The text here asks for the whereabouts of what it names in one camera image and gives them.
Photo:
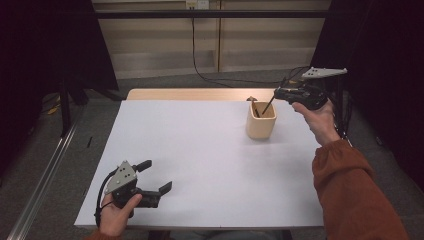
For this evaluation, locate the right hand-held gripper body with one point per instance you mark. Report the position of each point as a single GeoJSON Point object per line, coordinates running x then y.
{"type": "Point", "coordinates": [310, 96]}

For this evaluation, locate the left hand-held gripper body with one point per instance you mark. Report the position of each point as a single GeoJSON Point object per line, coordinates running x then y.
{"type": "Point", "coordinates": [123, 176]}

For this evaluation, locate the black brush with square head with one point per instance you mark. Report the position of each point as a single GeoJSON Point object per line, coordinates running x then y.
{"type": "Point", "coordinates": [268, 105]}

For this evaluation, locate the black brush with tan tip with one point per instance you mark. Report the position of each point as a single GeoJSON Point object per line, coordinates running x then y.
{"type": "Point", "coordinates": [256, 110]}

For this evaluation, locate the beige square cup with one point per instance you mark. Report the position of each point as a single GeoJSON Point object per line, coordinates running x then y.
{"type": "Point", "coordinates": [260, 128]}

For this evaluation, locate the person's right hand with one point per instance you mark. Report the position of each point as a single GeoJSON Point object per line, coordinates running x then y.
{"type": "Point", "coordinates": [321, 123]}

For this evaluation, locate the person's left hand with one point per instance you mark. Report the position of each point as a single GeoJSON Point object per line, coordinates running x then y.
{"type": "Point", "coordinates": [115, 220]}

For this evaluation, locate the small black stick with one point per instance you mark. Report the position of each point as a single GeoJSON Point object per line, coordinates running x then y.
{"type": "Point", "coordinates": [89, 142]}

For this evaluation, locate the white table sheet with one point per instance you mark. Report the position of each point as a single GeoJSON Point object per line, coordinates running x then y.
{"type": "Point", "coordinates": [200, 150]}

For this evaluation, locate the black curtain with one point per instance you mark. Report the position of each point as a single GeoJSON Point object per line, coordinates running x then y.
{"type": "Point", "coordinates": [383, 66]}
{"type": "Point", "coordinates": [33, 66]}

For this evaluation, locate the black horizontal bar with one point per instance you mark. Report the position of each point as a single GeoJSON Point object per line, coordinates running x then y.
{"type": "Point", "coordinates": [213, 14]}

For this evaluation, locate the aluminium rail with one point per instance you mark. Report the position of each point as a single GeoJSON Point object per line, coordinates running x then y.
{"type": "Point", "coordinates": [346, 140]}
{"type": "Point", "coordinates": [53, 166]}

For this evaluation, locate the white wall socket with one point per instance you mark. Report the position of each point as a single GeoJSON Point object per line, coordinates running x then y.
{"type": "Point", "coordinates": [197, 4]}

